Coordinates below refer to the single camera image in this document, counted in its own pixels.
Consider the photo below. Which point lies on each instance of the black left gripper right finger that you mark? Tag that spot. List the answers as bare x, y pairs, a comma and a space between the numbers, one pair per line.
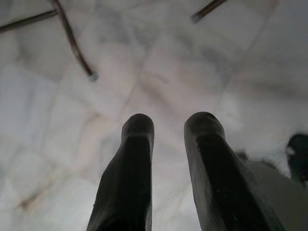
216, 183

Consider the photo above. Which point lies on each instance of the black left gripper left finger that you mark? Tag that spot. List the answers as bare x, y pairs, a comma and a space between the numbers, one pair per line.
125, 183

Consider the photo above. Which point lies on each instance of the grey robot leg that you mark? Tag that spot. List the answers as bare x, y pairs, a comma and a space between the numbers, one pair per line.
276, 192

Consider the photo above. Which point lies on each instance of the black robot foot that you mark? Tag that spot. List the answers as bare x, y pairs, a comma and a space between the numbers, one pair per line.
298, 154

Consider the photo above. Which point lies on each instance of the dark wooden chair rung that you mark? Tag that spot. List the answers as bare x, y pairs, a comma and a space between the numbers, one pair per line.
27, 20

